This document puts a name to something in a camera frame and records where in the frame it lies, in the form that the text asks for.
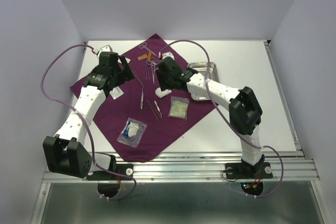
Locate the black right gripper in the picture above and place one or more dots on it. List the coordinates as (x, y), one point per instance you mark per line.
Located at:
(164, 84)

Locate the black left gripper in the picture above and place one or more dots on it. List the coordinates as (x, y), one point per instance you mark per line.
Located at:
(126, 74)

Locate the steel instrument tray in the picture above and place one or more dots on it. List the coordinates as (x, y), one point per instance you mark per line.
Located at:
(201, 67)

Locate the steel tweezers pair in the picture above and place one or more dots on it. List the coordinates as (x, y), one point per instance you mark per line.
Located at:
(155, 109)

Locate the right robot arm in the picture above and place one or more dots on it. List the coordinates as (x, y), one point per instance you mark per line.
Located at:
(242, 105)

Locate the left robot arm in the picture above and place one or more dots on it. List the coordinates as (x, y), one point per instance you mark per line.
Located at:
(65, 152)

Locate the long steel forceps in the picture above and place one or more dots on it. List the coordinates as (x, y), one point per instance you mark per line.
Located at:
(138, 78)

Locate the white sterile pouch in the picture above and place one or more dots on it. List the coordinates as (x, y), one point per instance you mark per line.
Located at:
(116, 93)

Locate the white folded gauze pad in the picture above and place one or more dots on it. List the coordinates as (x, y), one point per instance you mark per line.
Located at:
(160, 94)

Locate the steel hemostat forceps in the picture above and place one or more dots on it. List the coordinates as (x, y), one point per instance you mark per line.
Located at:
(153, 64)

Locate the green-white sealed packet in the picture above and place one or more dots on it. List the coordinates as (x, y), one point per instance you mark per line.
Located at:
(179, 107)

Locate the small steel scissors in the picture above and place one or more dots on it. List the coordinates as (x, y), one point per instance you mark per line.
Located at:
(145, 46)

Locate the purple cloth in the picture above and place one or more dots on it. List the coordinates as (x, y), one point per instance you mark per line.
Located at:
(202, 131)

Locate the blue-white gauze packet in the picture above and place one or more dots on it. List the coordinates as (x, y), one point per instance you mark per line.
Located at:
(132, 133)

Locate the steel scalpel handle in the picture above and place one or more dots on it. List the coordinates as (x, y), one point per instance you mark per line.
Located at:
(142, 98)

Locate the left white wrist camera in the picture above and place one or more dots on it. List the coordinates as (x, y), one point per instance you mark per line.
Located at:
(106, 48)

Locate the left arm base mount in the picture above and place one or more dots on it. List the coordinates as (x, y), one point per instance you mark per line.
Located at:
(115, 182)

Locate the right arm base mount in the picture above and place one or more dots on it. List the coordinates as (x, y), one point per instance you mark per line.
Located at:
(251, 175)

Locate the aluminium front rail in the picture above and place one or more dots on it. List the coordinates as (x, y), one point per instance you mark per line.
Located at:
(207, 167)

